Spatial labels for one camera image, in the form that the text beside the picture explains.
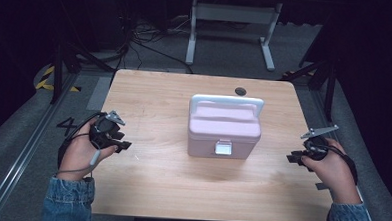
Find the white metal stand frame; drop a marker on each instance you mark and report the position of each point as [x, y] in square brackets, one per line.
[233, 13]

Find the yellow black floor tape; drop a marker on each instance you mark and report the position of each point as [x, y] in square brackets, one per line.
[45, 80]

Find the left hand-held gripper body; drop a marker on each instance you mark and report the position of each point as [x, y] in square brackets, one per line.
[101, 133]

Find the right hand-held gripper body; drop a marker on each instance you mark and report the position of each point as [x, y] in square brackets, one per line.
[315, 148]

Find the person's left hand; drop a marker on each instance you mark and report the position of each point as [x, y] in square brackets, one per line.
[78, 152]

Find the aluminium floor rail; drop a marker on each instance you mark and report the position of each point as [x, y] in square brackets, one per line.
[22, 153]

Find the black tripod stand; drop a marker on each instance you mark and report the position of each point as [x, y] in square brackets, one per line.
[58, 74]
[330, 86]

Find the person's right hand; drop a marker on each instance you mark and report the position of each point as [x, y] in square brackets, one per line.
[331, 169]

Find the black round table grommet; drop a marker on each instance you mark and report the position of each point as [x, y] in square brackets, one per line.
[240, 91]

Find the grey floor tape patch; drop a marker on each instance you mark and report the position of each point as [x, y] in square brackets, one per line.
[99, 93]

